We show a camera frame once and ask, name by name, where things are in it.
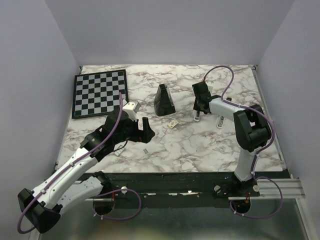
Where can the black wedge stand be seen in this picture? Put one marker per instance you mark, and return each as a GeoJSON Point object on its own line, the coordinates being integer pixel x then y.
{"type": "Point", "coordinates": [163, 102]}

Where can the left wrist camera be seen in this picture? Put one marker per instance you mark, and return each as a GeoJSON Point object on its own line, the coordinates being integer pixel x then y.
{"type": "Point", "coordinates": [132, 108]}

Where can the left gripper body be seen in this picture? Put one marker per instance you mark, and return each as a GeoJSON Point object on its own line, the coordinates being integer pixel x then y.
{"type": "Point", "coordinates": [132, 132]}

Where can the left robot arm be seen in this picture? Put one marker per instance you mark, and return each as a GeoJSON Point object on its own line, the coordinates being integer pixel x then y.
{"type": "Point", "coordinates": [45, 203]}

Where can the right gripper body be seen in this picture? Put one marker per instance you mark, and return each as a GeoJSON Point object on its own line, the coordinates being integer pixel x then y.
{"type": "Point", "coordinates": [196, 106]}

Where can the small staple box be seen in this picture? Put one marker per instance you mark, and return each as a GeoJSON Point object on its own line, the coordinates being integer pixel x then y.
{"type": "Point", "coordinates": [173, 123]}

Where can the aluminium extrusion rail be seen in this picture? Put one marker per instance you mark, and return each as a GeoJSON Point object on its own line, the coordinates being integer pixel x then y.
{"type": "Point", "coordinates": [264, 189]}

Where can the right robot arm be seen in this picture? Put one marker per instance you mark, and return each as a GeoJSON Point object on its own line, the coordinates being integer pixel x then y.
{"type": "Point", "coordinates": [252, 129]}

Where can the black white chessboard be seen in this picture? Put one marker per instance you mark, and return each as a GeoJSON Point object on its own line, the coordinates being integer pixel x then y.
{"type": "Point", "coordinates": [97, 94]}

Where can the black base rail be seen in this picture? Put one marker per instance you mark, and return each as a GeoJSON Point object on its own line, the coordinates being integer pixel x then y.
{"type": "Point", "coordinates": [172, 190]}

